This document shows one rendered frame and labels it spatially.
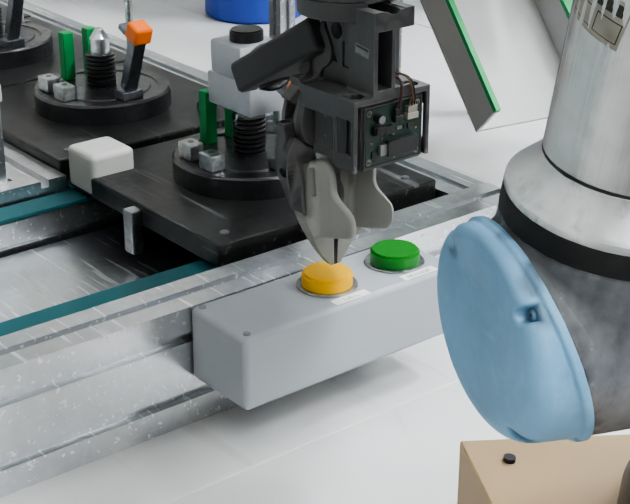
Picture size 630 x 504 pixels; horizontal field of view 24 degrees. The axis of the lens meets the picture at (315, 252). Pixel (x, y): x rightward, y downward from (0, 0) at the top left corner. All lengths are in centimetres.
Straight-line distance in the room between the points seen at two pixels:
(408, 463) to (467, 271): 39
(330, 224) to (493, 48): 42
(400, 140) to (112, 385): 28
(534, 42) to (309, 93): 48
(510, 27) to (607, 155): 80
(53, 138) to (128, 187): 16
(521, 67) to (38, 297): 53
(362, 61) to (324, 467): 30
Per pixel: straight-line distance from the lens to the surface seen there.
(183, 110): 150
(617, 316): 70
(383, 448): 111
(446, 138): 175
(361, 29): 100
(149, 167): 135
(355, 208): 110
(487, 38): 144
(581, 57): 67
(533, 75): 145
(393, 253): 116
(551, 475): 94
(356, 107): 99
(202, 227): 121
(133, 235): 127
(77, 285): 125
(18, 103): 155
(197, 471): 108
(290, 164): 105
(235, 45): 127
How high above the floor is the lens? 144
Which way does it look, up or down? 24 degrees down
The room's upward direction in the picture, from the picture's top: straight up
